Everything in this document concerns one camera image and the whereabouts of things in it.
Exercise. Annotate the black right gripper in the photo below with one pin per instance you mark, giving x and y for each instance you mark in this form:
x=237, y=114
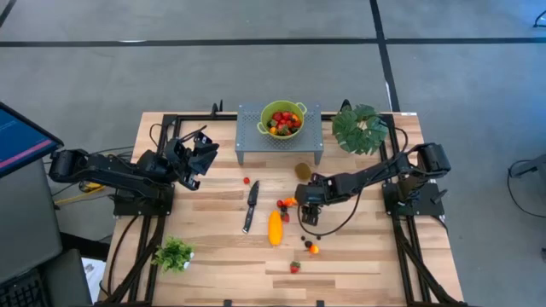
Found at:
x=317, y=192

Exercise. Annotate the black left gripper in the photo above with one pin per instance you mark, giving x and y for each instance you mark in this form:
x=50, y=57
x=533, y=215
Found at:
x=177, y=155

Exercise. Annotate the green plastic colander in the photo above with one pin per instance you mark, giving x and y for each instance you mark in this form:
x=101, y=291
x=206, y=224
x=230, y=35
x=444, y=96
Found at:
x=266, y=111

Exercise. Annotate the large red toy tomato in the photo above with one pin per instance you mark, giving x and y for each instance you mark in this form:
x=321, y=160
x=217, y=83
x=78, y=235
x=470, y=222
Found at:
x=277, y=116

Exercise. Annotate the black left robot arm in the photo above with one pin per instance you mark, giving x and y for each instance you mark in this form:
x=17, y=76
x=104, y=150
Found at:
x=111, y=172

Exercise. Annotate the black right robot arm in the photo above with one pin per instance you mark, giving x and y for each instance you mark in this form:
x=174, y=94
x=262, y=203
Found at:
x=375, y=175

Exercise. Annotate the yellow toy squash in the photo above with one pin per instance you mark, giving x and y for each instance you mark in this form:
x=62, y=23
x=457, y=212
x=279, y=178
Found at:
x=275, y=228

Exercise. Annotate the brown toy kiwi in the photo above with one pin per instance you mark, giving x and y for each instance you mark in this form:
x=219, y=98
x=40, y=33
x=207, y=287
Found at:
x=303, y=171

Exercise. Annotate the grey perforated metal shelf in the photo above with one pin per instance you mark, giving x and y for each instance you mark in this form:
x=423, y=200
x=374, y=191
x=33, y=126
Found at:
x=249, y=140

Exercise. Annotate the black kitchen knife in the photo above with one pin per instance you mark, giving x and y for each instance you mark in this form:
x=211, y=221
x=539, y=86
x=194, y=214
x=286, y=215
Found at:
x=252, y=200

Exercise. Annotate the potted monstera plant white pot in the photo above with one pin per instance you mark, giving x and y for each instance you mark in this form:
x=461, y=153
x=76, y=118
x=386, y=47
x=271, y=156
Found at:
x=360, y=130

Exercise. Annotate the small green leafy plant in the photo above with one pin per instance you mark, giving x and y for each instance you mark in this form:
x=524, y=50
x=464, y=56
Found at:
x=172, y=255

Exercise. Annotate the white paper sheet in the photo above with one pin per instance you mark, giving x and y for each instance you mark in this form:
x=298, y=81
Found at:
x=94, y=277

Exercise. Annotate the blue screen monitor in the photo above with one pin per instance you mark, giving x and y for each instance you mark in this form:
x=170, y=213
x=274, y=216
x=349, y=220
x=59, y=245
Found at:
x=17, y=140

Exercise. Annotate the black keyboard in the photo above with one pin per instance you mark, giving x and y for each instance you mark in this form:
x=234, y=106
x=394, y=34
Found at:
x=19, y=294

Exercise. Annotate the black floor stand leg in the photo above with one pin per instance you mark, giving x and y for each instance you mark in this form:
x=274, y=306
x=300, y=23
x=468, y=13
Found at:
x=541, y=21

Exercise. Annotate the black aluminium rig frame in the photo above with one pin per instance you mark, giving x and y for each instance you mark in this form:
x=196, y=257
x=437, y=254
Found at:
x=200, y=117

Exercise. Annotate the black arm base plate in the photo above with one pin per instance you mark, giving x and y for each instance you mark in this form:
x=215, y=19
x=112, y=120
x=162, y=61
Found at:
x=422, y=206
x=141, y=206

